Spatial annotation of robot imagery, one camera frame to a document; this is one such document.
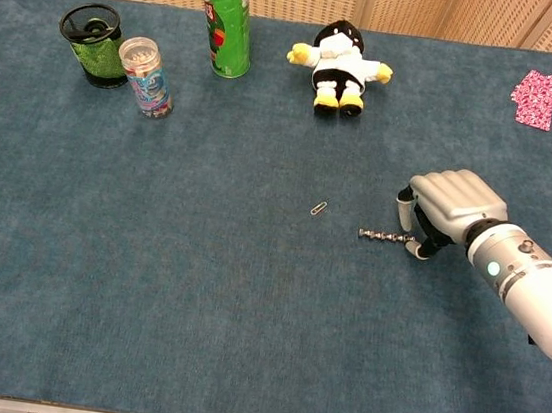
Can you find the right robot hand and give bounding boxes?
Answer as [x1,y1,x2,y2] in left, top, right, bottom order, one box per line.
[389,161,514,271]

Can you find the small metal chain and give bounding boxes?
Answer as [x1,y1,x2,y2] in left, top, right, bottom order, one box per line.
[357,227,418,248]

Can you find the pink patterned cloth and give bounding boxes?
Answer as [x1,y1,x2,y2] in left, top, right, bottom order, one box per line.
[505,66,552,134]

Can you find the black and white plush penguin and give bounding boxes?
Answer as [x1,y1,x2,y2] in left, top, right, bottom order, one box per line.
[280,12,400,125]

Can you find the green chips can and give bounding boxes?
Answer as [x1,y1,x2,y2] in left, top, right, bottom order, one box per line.
[186,0,259,81]

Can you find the clear plastic snack jar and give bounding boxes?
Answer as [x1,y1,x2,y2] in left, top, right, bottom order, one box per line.
[110,33,182,123]

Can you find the black mesh pen holder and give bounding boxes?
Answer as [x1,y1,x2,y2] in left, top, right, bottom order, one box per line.
[51,0,138,93]

